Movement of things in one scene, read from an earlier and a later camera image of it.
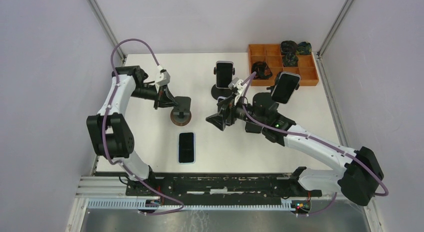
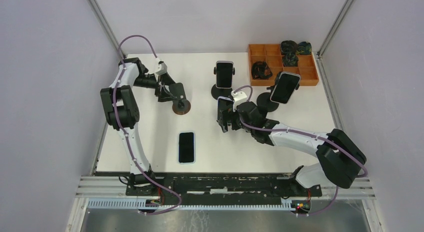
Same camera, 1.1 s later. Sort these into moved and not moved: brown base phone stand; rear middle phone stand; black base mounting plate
Moved: brown base phone stand
Not moved: rear middle phone stand; black base mounting plate
